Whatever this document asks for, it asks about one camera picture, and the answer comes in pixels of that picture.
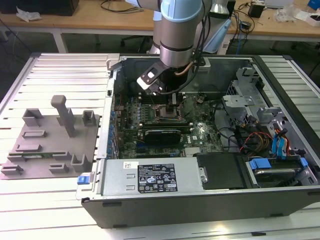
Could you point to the grey parts rack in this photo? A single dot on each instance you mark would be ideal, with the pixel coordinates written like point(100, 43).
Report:
point(45, 147)

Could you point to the silver finned heatsink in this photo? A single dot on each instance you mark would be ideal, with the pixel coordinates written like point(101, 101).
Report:
point(192, 151)

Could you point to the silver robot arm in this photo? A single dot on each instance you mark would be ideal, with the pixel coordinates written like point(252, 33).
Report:
point(175, 37)

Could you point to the clear plastic bag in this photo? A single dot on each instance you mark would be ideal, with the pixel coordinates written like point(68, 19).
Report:
point(27, 15)

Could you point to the green motherboard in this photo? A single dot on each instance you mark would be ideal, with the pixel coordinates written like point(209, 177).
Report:
point(207, 140)

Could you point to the black office chair base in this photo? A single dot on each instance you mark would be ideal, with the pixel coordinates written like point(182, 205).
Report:
point(135, 41)

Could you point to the open black PC case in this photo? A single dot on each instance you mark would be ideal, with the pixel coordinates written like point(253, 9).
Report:
point(150, 210)

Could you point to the black plastic bay cover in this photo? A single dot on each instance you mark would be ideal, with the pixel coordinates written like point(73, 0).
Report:
point(220, 172)

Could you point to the white cardboard box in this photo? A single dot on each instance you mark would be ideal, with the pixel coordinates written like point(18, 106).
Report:
point(307, 17)

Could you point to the blue case latch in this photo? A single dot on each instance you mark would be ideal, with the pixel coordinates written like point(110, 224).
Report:
point(83, 180)

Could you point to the black graphics card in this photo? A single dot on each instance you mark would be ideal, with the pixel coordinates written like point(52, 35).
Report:
point(162, 136)

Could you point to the silver hard disk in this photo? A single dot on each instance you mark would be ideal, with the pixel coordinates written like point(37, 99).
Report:
point(275, 175)

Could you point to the silver metal drive cage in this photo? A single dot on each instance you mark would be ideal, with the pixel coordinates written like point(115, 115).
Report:
point(237, 100)

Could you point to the grey power supply unit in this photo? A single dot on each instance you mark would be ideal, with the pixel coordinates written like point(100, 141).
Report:
point(117, 180)

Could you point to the green RAM stick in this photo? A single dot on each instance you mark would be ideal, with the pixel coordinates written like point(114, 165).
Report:
point(37, 157)

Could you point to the wooden desk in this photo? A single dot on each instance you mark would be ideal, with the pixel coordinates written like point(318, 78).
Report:
point(87, 21)

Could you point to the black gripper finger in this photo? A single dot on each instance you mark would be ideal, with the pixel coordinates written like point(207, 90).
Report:
point(175, 102)
point(171, 102)

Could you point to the pale blue teach pendant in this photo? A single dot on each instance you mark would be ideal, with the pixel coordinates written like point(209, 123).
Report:
point(217, 37)

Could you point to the blue disk carrier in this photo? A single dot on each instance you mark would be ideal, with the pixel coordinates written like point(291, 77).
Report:
point(260, 163)

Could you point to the small black box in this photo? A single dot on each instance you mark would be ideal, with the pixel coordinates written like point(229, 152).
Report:
point(256, 10)

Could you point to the silver CPU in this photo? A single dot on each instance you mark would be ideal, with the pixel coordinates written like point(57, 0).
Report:
point(163, 114)

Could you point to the crumpled clear plastic wrap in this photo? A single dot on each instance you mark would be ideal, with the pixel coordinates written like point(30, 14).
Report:
point(285, 13)

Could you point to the round coin battery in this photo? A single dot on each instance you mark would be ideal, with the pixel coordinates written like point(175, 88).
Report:
point(199, 100)

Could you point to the blue box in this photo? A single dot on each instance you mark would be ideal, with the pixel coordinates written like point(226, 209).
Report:
point(314, 4)

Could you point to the large black box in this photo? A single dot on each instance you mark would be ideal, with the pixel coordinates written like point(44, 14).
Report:
point(37, 6)

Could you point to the CPU socket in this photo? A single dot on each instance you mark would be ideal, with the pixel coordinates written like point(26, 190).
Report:
point(160, 116)

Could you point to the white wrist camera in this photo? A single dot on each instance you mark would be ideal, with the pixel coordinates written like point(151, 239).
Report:
point(150, 77)

